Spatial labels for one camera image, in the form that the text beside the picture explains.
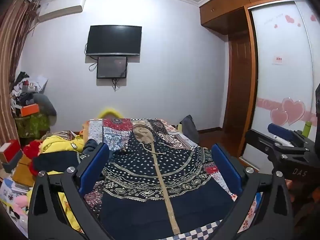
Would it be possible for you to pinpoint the cardboard box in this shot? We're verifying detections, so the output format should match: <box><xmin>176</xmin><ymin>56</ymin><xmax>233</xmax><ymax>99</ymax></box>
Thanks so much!
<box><xmin>12</xmin><ymin>154</ymin><xmax>35</xmax><ymax>187</ymax></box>

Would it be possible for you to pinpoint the black wall television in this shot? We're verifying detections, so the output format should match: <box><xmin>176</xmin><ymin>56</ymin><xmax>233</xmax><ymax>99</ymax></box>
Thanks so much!
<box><xmin>86</xmin><ymin>25</ymin><xmax>142</xmax><ymax>56</ymax></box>

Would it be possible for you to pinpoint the grey and yellow backpack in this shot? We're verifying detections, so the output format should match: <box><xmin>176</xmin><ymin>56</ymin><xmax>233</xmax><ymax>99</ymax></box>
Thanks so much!
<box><xmin>176</xmin><ymin>115</ymin><xmax>200</xmax><ymax>144</ymax></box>

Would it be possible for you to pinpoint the yellow cartoon print garment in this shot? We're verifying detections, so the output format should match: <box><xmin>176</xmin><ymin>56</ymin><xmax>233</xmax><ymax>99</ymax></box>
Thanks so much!
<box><xmin>27</xmin><ymin>134</ymin><xmax>87</xmax><ymax>233</ymax></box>

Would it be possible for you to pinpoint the red plush cloth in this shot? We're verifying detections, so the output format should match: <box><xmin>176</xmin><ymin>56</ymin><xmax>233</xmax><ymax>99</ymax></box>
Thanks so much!
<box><xmin>23</xmin><ymin>140</ymin><xmax>44</xmax><ymax>175</ymax></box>

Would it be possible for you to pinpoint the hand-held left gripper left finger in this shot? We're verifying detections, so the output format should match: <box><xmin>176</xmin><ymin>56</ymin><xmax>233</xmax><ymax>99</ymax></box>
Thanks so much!
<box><xmin>27</xmin><ymin>142</ymin><xmax>110</xmax><ymax>240</ymax></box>

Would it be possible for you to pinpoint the red box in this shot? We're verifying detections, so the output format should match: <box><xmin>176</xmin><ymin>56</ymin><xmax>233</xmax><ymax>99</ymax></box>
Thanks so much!
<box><xmin>0</xmin><ymin>139</ymin><xmax>22</xmax><ymax>163</ymax></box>

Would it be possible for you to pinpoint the wooden door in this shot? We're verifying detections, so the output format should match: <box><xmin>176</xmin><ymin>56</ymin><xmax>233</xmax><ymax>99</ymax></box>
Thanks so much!
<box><xmin>226</xmin><ymin>30</ymin><xmax>253</xmax><ymax>132</ymax></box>

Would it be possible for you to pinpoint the pink plush toy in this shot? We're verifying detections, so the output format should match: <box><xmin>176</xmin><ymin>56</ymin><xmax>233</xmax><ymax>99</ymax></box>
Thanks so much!
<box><xmin>10</xmin><ymin>194</ymin><xmax>28</xmax><ymax>216</ymax></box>

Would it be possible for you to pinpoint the orange box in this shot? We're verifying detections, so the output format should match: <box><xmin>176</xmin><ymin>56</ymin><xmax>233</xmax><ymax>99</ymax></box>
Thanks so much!
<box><xmin>20</xmin><ymin>103</ymin><xmax>40</xmax><ymax>117</ymax></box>

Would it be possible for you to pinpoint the peach blanket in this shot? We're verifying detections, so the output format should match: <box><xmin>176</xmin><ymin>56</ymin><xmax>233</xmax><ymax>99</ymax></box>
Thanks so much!
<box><xmin>82</xmin><ymin>120</ymin><xmax>91</xmax><ymax>143</ymax></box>

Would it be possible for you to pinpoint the person's right forearm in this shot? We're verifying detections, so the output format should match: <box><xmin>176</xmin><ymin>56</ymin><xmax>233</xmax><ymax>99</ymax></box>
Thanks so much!
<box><xmin>286</xmin><ymin>179</ymin><xmax>320</xmax><ymax>207</ymax></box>

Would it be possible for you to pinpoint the green patterned cloth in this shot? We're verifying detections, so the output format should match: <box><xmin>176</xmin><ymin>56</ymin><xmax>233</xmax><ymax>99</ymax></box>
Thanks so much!
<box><xmin>15</xmin><ymin>113</ymin><xmax>51</xmax><ymax>138</ymax></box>

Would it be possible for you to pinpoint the grey cushion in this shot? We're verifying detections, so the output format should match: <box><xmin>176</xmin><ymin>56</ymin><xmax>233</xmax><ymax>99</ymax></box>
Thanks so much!
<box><xmin>32</xmin><ymin>93</ymin><xmax>57</xmax><ymax>117</ymax></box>

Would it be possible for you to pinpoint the wooden wardrobe with heart stickers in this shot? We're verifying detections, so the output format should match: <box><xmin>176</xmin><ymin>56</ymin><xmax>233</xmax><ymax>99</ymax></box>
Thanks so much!
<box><xmin>199</xmin><ymin>0</ymin><xmax>320</xmax><ymax>172</ymax></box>

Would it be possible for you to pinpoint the white air conditioner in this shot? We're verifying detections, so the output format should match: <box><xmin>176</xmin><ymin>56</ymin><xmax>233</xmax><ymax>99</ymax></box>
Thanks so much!
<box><xmin>37</xmin><ymin>0</ymin><xmax>87</xmax><ymax>22</ymax></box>

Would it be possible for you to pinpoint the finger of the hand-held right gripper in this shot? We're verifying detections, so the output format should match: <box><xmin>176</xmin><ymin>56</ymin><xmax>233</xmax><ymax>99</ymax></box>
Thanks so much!
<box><xmin>244</xmin><ymin>129</ymin><xmax>311</xmax><ymax>156</ymax></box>
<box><xmin>268</xmin><ymin>123</ymin><xmax>313</xmax><ymax>143</ymax></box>

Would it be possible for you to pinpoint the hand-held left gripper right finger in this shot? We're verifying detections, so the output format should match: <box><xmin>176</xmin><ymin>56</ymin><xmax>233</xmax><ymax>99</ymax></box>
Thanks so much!
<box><xmin>211</xmin><ymin>144</ymin><xmax>294</xmax><ymax>240</ymax></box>

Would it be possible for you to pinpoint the patchwork printed bedspread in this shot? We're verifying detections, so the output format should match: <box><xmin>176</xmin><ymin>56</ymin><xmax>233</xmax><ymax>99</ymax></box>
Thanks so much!
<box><xmin>82</xmin><ymin>117</ymin><xmax>263</xmax><ymax>240</ymax></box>

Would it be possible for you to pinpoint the yellow curved headboard toy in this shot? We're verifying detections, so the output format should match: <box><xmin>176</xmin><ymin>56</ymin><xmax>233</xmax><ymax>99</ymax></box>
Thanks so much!
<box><xmin>97</xmin><ymin>107</ymin><xmax>123</xmax><ymax>119</ymax></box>

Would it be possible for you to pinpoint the pile of clutter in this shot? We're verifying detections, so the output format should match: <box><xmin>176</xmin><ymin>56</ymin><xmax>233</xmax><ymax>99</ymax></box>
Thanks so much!
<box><xmin>10</xmin><ymin>71</ymin><xmax>48</xmax><ymax>110</ymax></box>

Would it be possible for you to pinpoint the brown striped curtain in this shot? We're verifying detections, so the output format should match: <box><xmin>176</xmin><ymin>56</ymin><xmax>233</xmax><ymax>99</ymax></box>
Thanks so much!
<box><xmin>0</xmin><ymin>0</ymin><xmax>41</xmax><ymax>155</ymax></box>

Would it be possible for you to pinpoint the navy patterned hooded garment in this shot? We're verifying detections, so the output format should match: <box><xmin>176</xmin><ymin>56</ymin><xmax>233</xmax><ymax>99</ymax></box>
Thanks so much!
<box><xmin>82</xmin><ymin>124</ymin><xmax>241</xmax><ymax>236</ymax></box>

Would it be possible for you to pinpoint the small wall monitor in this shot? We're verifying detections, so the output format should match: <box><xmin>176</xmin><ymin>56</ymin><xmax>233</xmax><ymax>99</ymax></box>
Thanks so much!
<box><xmin>97</xmin><ymin>56</ymin><xmax>128</xmax><ymax>79</ymax></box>

